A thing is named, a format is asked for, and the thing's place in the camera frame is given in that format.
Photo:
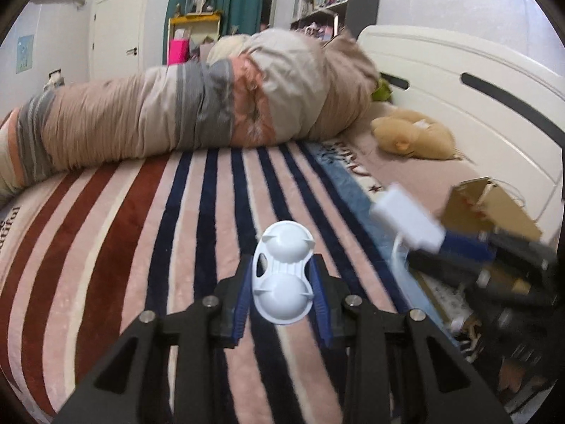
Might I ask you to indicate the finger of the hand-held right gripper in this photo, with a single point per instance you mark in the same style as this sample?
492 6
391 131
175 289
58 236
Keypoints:
468 245
441 265

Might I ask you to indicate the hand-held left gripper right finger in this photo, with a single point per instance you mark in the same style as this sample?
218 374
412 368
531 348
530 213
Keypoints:
320 304

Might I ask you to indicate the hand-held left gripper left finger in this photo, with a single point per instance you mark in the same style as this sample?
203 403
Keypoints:
240 313

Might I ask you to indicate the white plastic double-cup holder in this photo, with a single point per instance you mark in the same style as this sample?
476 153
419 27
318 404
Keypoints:
282 304

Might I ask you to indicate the tan plush toy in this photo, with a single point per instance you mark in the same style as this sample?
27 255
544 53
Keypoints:
419 137

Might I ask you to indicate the striped plush blanket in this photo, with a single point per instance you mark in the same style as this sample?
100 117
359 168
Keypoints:
132 238

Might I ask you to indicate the white bed headboard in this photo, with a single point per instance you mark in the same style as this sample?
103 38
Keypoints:
463 110

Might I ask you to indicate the green plush toy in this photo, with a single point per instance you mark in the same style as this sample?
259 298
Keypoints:
382 92

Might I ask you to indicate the rolled pink grey duvet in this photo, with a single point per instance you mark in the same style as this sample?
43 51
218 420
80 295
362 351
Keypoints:
132 115

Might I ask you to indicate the bright pink bag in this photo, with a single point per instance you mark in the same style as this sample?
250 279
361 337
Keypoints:
180 52

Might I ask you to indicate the yellow shelf unit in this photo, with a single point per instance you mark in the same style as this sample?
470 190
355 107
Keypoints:
194 19

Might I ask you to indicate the white door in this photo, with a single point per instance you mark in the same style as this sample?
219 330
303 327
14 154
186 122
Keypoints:
117 31

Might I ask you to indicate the teal curtain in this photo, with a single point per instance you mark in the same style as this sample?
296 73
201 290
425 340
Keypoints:
234 0

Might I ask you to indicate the blue wall poster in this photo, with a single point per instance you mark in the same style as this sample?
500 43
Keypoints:
25 53

